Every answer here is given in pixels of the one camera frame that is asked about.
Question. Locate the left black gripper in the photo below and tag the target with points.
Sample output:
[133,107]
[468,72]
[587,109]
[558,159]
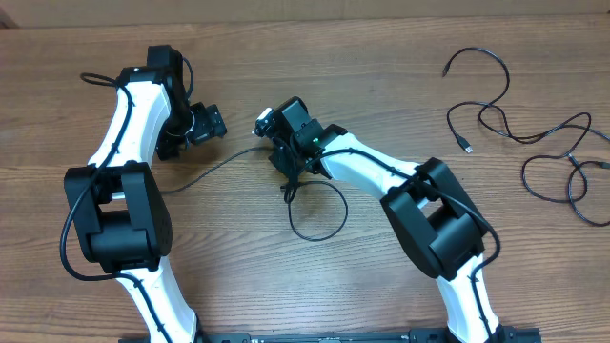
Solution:
[209,122]

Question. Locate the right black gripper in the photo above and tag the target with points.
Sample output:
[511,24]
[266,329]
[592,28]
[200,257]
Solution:
[279,159]

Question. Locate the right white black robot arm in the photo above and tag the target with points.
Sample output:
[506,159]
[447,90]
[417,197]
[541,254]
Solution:
[435,222]

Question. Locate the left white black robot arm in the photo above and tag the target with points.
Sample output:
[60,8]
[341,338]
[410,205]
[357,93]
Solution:
[118,227]

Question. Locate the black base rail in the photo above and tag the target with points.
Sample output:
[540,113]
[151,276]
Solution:
[422,335]

